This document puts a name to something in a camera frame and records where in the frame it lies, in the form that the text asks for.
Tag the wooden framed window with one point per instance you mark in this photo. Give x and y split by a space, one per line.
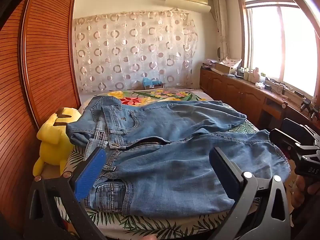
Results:
295 50

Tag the wooden cabinet counter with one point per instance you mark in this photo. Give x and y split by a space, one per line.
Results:
237 95

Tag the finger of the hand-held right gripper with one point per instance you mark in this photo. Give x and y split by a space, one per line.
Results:
295 126
282 140

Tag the yellow plush toy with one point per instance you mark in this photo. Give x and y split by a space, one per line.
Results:
52 142

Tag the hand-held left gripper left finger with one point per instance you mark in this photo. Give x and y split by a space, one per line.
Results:
88 175

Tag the blue denim pants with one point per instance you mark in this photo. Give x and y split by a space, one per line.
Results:
162 170

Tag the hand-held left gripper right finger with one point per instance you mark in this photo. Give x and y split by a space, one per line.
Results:
225 175

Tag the cardboard box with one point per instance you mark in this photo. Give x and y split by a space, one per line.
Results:
223 68

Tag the white bundled curtain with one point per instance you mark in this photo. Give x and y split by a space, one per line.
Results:
220 25

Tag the floral leaf print bedsheet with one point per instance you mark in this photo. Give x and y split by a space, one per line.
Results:
155 96

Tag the clutter pile on cabinet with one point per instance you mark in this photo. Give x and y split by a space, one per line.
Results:
232 61

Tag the small blue toy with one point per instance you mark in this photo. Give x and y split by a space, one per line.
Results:
151 82

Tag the white plastic jug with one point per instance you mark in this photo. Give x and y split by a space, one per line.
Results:
256 75

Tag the wooden slatted wardrobe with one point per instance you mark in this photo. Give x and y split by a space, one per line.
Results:
45 55

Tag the white air conditioner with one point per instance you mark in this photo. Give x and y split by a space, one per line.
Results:
187 1

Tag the person's right hand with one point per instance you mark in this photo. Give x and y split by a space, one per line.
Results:
298 190

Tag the circle patterned sheer curtain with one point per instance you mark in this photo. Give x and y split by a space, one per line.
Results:
130 50

